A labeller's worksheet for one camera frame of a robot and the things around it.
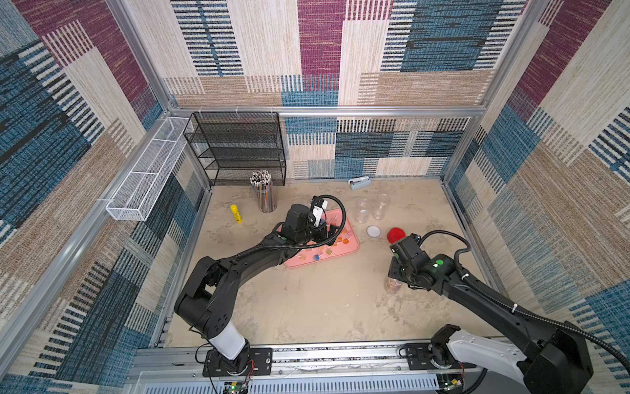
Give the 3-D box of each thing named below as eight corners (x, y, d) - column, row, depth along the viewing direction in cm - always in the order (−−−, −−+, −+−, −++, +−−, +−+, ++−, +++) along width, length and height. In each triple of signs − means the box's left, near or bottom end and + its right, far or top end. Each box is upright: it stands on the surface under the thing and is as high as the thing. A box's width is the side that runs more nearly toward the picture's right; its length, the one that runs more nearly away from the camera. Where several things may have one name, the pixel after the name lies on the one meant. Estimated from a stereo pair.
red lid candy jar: (377, 221, 109) (383, 203, 99) (371, 214, 111) (375, 196, 101) (385, 216, 110) (391, 198, 101) (379, 210, 113) (384, 191, 103)
